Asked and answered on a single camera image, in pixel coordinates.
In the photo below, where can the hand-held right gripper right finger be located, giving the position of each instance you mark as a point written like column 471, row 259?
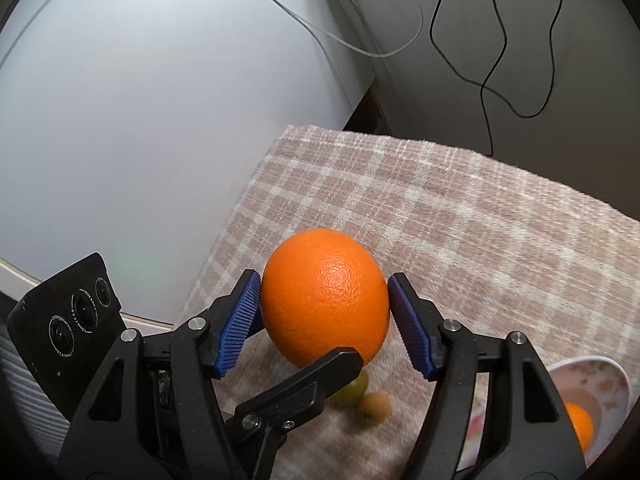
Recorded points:
column 410, row 327

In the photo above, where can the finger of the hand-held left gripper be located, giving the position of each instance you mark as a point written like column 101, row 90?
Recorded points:
column 310, row 390

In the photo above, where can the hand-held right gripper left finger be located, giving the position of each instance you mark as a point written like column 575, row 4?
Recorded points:
column 237, row 325

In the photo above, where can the smooth oval orange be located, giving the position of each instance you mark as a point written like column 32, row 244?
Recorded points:
column 325, row 295

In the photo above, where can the round orange with green stem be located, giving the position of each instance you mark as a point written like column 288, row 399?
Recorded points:
column 580, row 425

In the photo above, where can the white floral bowl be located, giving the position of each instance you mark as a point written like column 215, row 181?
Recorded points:
column 600, row 385

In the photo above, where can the green grape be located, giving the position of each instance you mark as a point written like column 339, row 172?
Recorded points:
column 352, row 390

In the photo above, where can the small tan longan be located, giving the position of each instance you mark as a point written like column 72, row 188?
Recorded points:
column 374, row 408

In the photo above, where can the white ribbed panel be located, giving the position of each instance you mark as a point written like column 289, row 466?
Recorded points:
column 20, row 410

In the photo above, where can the beige checked cloth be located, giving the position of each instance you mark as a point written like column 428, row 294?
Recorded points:
column 450, row 210

